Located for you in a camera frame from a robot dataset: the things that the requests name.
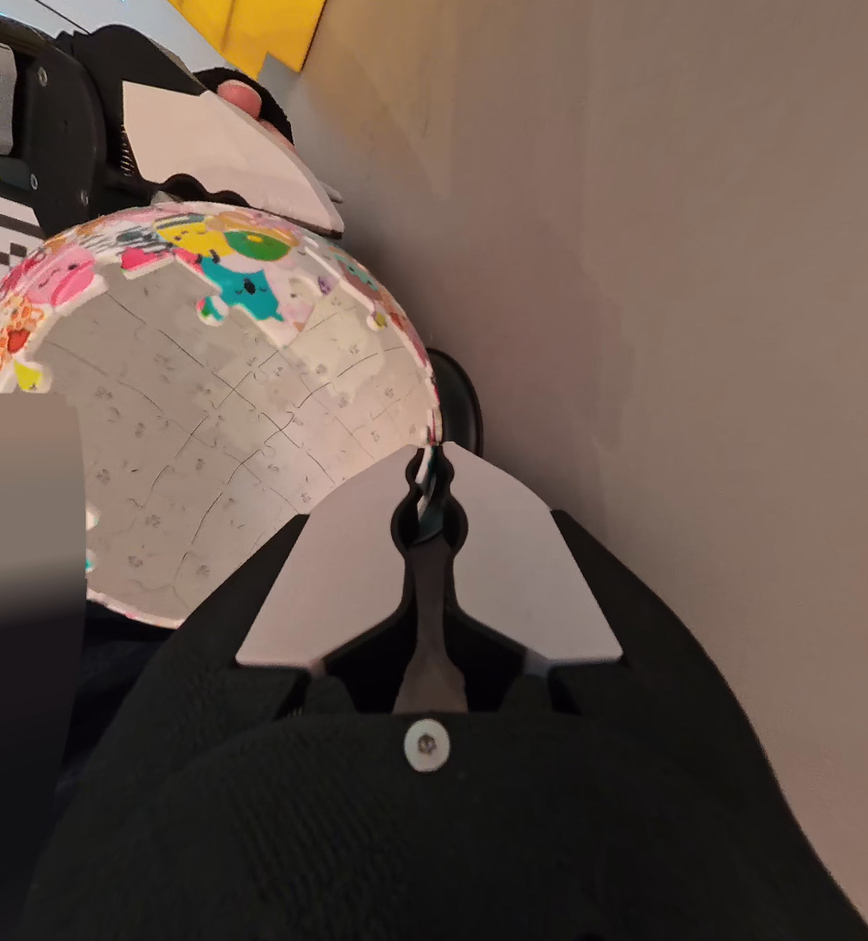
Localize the yellow plastic bin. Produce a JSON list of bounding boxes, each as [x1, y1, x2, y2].
[[168, 0, 328, 80]]

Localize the person's left hand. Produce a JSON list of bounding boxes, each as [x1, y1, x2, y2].
[[217, 79, 263, 120]]

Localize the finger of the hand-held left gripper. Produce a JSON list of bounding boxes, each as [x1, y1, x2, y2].
[[121, 79, 347, 238]]

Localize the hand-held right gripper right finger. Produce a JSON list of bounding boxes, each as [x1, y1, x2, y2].
[[434, 443, 624, 673]]

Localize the colourful cartoon puzzle ball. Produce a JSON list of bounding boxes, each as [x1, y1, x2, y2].
[[0, 202, 444, 631]]

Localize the black round ball stand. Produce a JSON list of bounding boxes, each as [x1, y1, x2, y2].
[[426, 349, 485, 458]]

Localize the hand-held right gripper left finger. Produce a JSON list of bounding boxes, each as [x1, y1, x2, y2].
[[235, 445, 435, 673]]

